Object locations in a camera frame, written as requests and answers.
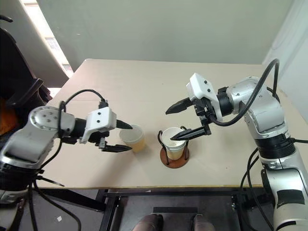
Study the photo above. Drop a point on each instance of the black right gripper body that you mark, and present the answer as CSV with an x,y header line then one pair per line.
x,y
205,110

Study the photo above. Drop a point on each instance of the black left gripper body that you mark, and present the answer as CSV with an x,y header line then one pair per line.
x,y
97,139

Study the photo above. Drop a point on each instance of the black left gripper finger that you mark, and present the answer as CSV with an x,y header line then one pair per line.
x,y
124,126
116,148

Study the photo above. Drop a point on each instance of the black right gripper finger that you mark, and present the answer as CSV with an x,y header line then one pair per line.
x,y
179,106
192,133

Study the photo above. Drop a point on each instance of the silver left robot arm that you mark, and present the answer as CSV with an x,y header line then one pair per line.
x,y
36,134

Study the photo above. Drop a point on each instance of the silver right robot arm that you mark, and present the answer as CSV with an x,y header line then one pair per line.
x,y
264,115

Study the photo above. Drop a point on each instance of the plastic cup with orange liquid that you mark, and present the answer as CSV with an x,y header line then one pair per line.
x,y
137,142

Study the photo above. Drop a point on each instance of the white paper cup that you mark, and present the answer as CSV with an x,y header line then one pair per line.
x,y
167,134

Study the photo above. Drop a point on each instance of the dark rounded shape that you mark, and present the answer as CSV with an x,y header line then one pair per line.
x,y
148,222
204,223

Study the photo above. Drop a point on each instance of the orange object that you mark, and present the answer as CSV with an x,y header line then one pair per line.
x,y
8,124

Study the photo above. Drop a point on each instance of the window strip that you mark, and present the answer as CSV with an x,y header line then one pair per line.
x,y
51,45

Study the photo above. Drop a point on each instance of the black chair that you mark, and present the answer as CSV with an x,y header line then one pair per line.
x,y
14,72

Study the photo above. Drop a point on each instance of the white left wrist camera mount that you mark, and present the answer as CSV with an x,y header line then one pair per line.
x,y
101,120

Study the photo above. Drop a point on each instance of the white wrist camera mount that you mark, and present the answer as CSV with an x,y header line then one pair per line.
x,y
101,120
199,86

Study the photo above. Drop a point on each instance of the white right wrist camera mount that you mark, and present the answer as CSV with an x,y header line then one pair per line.
x,y
199,86

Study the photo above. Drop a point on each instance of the black metal table frame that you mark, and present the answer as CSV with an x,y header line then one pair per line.
x,y
168,193

